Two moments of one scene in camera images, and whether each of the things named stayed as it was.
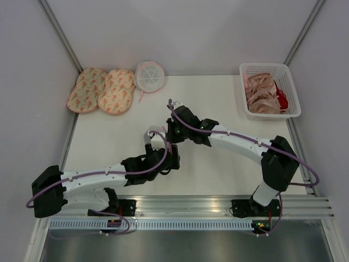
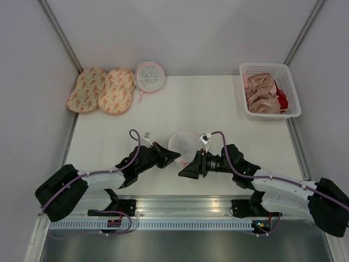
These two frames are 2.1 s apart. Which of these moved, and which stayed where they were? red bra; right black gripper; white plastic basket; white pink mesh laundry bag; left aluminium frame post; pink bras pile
Moved: white pink mesh laundry bag; right black gripper
Stayed: red bra; pink bras pile; white plastic basket; left aluminium frame post
